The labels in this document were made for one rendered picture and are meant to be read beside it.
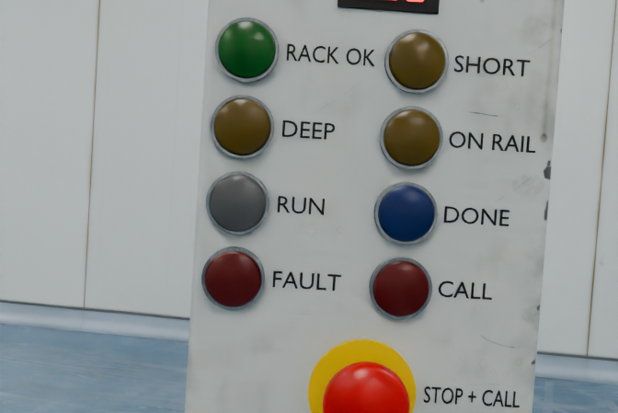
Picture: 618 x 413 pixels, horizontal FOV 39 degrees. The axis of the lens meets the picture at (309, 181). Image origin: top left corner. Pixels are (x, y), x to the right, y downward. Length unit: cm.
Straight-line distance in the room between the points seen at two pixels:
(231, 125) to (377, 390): 14
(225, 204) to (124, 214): 384
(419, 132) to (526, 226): 7
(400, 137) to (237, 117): 8
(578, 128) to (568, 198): 31
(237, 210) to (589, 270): 369
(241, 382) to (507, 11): 22
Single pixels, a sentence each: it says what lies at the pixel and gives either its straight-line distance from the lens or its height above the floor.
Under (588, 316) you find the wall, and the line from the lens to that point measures 410.
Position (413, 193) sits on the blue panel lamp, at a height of 98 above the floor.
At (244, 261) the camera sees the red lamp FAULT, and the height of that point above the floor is 94.
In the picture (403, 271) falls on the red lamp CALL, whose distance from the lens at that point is 41.
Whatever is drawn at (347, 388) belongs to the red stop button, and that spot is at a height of 89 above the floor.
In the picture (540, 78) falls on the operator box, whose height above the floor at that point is 103.
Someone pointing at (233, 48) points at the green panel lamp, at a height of 104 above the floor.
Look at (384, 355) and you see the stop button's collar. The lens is 42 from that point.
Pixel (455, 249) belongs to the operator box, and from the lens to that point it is 42.
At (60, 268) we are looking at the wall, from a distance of 439.
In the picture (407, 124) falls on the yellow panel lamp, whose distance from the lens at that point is 41.
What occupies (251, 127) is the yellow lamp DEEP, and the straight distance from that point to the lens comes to 40.
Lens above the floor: 100
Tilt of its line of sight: 3 degrees down
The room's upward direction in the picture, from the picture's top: 4 degrees clockwise
